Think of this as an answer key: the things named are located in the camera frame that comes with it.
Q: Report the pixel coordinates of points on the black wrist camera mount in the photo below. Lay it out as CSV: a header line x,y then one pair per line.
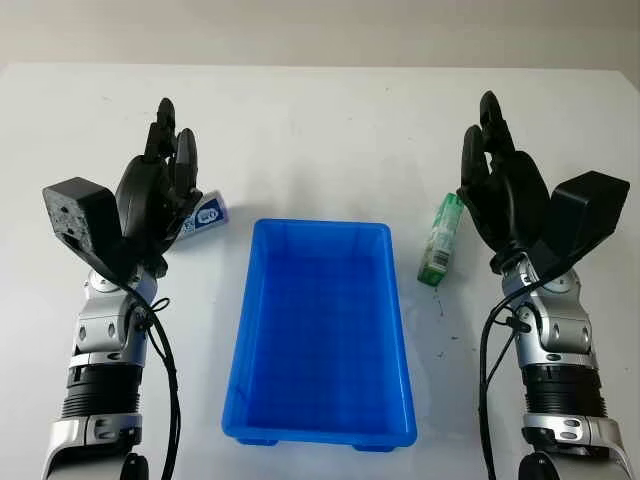
x,y
82,210
585,210

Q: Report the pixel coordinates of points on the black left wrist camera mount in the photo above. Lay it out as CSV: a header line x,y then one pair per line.
x,y
82,210

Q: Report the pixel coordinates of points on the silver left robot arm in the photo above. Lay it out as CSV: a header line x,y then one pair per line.
x,y
100,325

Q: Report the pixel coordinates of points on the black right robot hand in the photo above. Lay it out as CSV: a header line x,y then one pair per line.
x,y
515,200

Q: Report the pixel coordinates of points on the blue plastic tray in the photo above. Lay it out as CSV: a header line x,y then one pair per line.
x,y
320,320

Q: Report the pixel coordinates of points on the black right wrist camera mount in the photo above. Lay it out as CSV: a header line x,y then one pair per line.
x,y
585,210

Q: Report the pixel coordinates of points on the green toothpaste box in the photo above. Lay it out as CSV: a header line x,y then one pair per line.
x,y
440,240

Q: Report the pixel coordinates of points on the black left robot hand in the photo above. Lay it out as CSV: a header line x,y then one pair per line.
x,y
140,195

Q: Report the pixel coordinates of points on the blue white tissue pack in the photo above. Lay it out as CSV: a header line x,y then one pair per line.
x,y
210,215

